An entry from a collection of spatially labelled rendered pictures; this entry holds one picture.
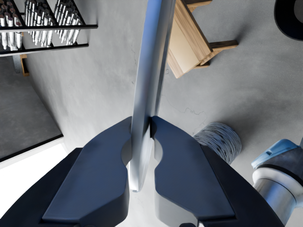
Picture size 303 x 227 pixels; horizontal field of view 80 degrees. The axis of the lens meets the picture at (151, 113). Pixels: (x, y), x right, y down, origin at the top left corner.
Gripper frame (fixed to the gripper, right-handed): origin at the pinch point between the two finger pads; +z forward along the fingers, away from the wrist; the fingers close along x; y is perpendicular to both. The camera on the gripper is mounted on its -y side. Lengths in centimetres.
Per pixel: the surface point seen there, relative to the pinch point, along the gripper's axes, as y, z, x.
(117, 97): 71, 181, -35
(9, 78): 123, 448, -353
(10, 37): 6, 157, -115
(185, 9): -11, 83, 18
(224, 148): 61, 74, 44
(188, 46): 5, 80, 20
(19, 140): 217, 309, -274
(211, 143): 57, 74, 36
